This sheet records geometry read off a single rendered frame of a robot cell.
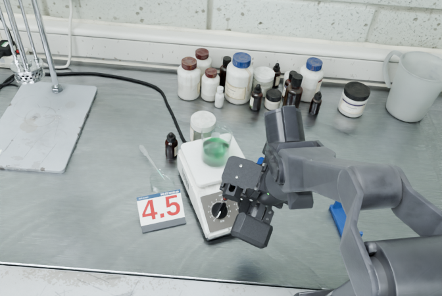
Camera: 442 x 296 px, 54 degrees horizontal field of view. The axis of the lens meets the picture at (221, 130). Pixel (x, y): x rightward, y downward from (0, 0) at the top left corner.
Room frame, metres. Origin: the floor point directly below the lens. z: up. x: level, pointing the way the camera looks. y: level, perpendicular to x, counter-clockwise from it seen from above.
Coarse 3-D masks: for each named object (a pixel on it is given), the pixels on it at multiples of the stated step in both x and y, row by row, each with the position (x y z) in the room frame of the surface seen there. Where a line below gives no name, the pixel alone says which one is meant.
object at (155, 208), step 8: (144, 200) 0.52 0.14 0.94; (152, 200) 0.52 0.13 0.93; (160, 200) 0.53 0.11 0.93; (168, 200) 0.53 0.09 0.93; (176, 200) 0.53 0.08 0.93; (144, 208) 0.51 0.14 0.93; (152, 208) 0.51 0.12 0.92; (160, 208) 0.52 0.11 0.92; (168, 208) 0.52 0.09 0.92; (176, 208) 0.52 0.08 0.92; (144, 216) 0.50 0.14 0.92; (152, 216) 0.50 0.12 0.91; (160, 216) 0.50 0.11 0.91; (168, 216) 0.51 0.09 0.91
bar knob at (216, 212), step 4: (216, 204) 0.51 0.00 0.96; (220, 204) 0.51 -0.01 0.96; (224, 204) 0.51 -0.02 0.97; (212, 208) 0.50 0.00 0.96; (216, 208) 0.50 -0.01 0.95; (220, 208) 0.50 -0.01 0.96; (224, 208) 0.50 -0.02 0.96; (212, 212) 0.49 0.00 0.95; (216, 212) 0.49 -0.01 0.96; (220, 212) 0.49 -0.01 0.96; (224, 212) 0.50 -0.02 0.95; (216, 216) 0.48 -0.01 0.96; (220, 216) 0.49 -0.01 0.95; (224, 216) 0.49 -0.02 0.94
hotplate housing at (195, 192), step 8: (184, 160) 0.61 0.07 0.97; (184, 168) 0.59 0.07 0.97; (184, 176) 0.59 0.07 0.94; (192, 176) 0.57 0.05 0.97; (184, 184) 0.59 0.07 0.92; (192, 184) 0.55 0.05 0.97; (216, 184) 0.55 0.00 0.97; (192, 192) 0.54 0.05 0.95; (200, 192) 0.53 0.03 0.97; (208, 192) 0.53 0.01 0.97; (192, 200) 0.54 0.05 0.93; (200, 200) 0.51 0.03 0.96; (200, 208) 0.50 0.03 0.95; (200, 216) 0.49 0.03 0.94; (208, 232) 0.46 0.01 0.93; (216, 232) 0.47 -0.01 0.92; (224, 232) 0.47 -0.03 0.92; (208, 240) 0.46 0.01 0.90
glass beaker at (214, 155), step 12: (216, 120) 0.63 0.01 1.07; (204, 132) 0.62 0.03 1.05; (216, 132) 0.63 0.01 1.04; (228, 132) 0.62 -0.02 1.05; (204, 144) 0.58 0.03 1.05; (216, 144) 0.57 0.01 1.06; (228, 144) 0.58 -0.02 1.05; (204, 156) 0.58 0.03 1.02; (216, 156) 0.57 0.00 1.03; (228, 156) 0.59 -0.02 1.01; (216, 168) 0.58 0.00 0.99
